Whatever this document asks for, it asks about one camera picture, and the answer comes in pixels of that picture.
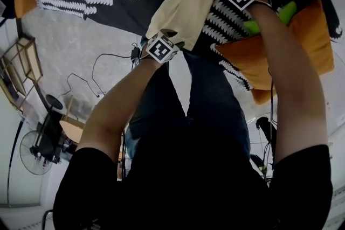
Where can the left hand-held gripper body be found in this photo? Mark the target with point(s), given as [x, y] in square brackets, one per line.
[160, 48]

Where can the beige shorts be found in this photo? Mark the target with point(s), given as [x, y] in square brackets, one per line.
[186, 2]

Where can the person's left forearm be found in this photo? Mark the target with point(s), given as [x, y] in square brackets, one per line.
[118, 107]

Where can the person's right forearm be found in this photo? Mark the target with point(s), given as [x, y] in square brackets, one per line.
[291, 83]

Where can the black power adapter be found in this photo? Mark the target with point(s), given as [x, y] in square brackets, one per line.
[134, 53]

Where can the green plush toy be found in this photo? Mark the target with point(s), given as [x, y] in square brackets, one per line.
[288, 12]

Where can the black white patterned blanket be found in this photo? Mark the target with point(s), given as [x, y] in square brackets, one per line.
[129, 0]

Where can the large orange pillow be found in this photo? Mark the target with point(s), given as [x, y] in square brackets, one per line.
[250, 59]

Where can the person's blue jeans legs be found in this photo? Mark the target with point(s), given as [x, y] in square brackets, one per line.
[213, 99]

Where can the black round stool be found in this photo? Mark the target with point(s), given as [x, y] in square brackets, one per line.
[54, 101]

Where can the round wooden table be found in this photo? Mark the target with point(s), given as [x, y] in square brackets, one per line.
[70, 130]

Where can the person's black shirt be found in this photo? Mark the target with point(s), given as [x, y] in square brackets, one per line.
[188, 185]

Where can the black standing fan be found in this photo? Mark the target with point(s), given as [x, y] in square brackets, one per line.
[35, 153]

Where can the wooden frame shelf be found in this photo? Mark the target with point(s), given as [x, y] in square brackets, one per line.
[29, 59]

